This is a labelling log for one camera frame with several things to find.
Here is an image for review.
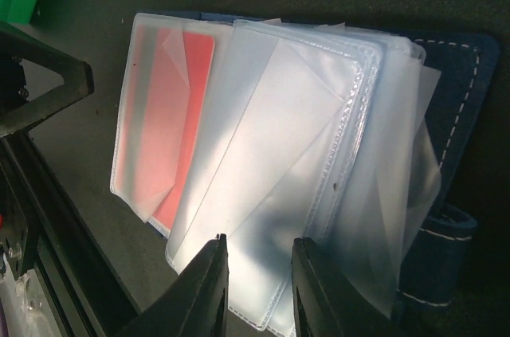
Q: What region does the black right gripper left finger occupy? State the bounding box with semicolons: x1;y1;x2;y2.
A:
119;234;229;337

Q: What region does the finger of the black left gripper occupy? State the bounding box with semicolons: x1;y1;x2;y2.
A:
1;22;94;138

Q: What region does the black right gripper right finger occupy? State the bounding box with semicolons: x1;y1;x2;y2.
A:
292;237;406;336

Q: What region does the red card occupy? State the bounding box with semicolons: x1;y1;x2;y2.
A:
111;25;214;232

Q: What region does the navy blue card holder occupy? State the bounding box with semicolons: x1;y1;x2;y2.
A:
131;13;500;336

